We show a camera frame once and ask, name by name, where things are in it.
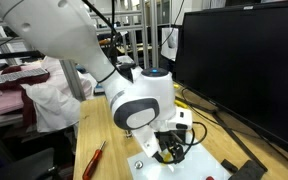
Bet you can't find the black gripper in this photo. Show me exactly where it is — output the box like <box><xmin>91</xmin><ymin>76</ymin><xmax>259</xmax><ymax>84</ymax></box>
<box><xmin>153</xmin><ymin>131</ymin><xmax>184</xmax><ymax>164</ymax></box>

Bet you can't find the yellow T-handle hex key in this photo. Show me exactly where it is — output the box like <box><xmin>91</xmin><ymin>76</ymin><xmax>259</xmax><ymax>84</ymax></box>
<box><xmin>162</xmin><ymin>152</ymin><xmax>171</xmax><ymax>163</ymax></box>

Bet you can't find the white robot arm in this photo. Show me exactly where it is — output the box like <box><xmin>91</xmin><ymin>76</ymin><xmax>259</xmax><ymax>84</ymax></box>
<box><xmin>0</xmin><ymin>0</ymin><xmax>192</xmax><ymax>162</ymax></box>

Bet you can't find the black triangular tool rack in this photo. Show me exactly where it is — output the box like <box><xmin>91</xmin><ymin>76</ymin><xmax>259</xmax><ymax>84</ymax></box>
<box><xmin>171</xmin><ymin>130</ymin><xmax>186</xmax><ymax>144</ymax></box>

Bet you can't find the silver metal nut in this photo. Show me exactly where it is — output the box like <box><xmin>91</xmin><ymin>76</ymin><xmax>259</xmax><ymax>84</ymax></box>
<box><xmin>134</xmin><ymin>160</ymin><xmax>143</xmax><ymax>169</ymax></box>

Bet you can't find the white board mat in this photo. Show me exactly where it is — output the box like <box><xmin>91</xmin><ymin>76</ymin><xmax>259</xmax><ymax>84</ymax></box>
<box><xmin>127</xmin><ymin>144</ymin><xmax>231</xmax><ymax>180</ymax></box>

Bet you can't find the clear glass knob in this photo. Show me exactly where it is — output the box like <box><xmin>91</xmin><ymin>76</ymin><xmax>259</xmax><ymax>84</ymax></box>
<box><xmin>125</xmin><ymin>130</ymin><xmax>133</xmax><ymax>138</ymax></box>

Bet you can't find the yellow hex key lower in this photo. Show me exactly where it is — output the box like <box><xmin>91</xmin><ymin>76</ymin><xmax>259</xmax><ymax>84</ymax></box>
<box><xmin>174</xmin><ymin>100</ymin><xmax>188</xmax><ymax>109</ymax></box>

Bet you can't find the small black foam block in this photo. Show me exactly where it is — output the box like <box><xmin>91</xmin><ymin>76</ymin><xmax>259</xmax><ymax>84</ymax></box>
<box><xmin>221</xmin><ymin>159</ymin><xmax>238</xmax><ymax>173</ymax></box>

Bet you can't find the black monitor stand foot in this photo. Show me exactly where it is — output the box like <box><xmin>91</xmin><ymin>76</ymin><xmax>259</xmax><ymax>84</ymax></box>
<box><xmin>236</xmin><ymin>160</ymin><xmax>265</xmax><ymax>180</ymax></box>

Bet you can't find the large black monitor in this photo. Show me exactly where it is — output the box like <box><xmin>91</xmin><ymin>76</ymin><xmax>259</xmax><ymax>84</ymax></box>
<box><xmin>173</xmin><ymin>0</ymin><xmax>288</xmax><ymax>162</ymax></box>

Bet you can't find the white crumpled cloth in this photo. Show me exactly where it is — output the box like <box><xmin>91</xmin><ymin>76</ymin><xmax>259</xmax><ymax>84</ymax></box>
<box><xmin>21</xmin><ymin>55</ymin><xmax>94</xmax><ymax>134</ymax></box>

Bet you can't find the maroon cloth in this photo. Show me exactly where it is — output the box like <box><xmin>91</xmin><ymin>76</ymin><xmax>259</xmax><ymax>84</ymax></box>
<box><xmin>0</xmin><ymin>72</ymin><xmax>50</xmax><ymax>126</ymax></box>

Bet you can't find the black office chair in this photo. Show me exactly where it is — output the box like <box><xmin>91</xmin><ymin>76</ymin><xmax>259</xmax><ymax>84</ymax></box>
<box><xmin>0</xmin><ymin>133</ymin><xmax>65</xmax><ymax>180</ymax></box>

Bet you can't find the grey keyboard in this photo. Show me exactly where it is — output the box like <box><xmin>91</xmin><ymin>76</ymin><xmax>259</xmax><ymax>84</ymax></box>
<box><xmin>0</xmin><ymin>68</ymin><xmax>47</xmax><ymax>84</ymax></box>

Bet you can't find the red handled screwdriver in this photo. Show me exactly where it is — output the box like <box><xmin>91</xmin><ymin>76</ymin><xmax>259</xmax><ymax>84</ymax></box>
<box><xmin>82</xmin><ymin>141</ymin><xmax>106</xmax><ymax>180</ymax></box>

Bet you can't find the aluminium frame post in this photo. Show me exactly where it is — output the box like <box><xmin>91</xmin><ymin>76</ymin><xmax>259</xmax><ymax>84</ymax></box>
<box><xmin>60</xmin><ymin>60</ymin><xmax>86</xmax><ymax>102</ymax></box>

